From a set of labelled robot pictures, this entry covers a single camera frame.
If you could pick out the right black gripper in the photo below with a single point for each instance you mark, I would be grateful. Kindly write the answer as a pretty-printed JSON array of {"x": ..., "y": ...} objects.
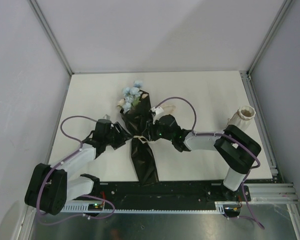
[{"x": 152, "y": 127}]

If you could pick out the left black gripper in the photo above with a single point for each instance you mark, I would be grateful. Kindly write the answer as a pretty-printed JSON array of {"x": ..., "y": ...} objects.
[{"x": 122, "y": 136}]

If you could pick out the cream ribbon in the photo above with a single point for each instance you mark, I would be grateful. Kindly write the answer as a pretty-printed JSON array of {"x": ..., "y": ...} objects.
[{"x": 168, "y": 110}]

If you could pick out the black wrapping paper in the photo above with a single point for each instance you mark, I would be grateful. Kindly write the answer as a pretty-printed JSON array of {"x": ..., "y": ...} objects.
[{"x": 137, "y": 121}]

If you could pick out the blue and pink flower bouquet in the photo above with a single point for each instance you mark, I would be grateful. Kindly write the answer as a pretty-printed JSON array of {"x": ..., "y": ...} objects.
[{"x": 132, "y": 96}]

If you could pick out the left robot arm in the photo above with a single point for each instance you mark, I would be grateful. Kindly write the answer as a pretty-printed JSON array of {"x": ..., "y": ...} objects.
[{"x": 51, "y": 186}]

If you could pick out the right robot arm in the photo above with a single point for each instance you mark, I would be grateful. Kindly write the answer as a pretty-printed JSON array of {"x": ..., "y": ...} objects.
[{"x": 236, "y": 148}]

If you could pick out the white ribbed vase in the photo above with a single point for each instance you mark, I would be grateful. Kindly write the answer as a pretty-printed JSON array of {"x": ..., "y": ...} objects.
[{"x": 243, "y": 117}]

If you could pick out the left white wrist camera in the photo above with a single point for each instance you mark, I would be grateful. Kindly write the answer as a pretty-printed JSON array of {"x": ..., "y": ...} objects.
[{"x": 106, "y": 117}]

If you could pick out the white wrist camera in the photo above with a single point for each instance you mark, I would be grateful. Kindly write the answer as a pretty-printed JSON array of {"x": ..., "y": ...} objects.
[
  {"x": 106, "y": 117},
  {"x": 157, "y": 112}
]

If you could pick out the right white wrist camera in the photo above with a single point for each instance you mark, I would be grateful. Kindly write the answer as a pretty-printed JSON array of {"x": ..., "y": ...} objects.
[{"x": 157, "y": 112}]

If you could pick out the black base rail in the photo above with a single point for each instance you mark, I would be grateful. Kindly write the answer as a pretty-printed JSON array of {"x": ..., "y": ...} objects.
[{"x": 168, "y": 195}]

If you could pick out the aluminium frame rails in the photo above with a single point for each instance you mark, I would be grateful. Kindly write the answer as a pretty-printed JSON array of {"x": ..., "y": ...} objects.
[{"x": 215, "y": 95}]

